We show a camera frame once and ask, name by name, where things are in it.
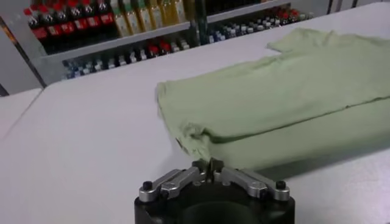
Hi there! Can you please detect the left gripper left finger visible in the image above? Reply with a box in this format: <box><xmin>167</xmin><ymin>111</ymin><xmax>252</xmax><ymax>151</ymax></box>
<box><xmin>138</xmin><ymin>159</ymin><xmax>211</xmax><ymax>203</ymax></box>

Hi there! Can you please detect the large red cap cola bottle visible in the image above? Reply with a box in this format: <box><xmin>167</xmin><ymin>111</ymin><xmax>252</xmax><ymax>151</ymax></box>
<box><xmin>23</xmin><ymin>8</ymin><xmax>49</xmax><ymax>42</ymax></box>
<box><xmin>66</xmin><ymin>0</ymin><xmax>89</xmax><ymax>31</ymax></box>
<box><xmin>52</xmin><ymin>2</ymin><xmax>76</xmax><ymax>35</ymax></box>
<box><xmin>96</xmin><ymin>0</ymin><xmax>115</xmax><ymax>27</ymax></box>
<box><xmin>80</xmin><ymin>0</ymin><xmax>102</xmax><ymax>29</ymax></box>
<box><xmin>38</xmin><ymin>4</ymin><xmax>63</xmax><ymax>37</ymax></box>

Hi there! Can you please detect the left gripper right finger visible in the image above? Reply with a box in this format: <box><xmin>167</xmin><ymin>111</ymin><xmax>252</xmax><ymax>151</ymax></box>
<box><xmin>210</xmin><ymin>158</ymin><xmax>291</xmax><ymax>202</ymax></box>

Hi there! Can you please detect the light green printed t-shirt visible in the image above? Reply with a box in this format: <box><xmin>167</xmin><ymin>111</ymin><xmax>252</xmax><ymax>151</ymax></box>
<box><xmin>155</xmin><ymin>27</ymin><xmax>390</xmax><ymax>171</ymax></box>

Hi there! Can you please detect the black wall frame post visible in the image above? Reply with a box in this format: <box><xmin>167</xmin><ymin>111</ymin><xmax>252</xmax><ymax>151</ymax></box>
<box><xmin>0</xmin><ymin>16</ymin><xmax>47</xmax><ymax>88</ymax></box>

